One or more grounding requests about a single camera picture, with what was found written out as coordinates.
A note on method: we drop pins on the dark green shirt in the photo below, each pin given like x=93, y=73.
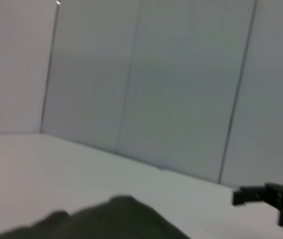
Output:
x=94, y=221

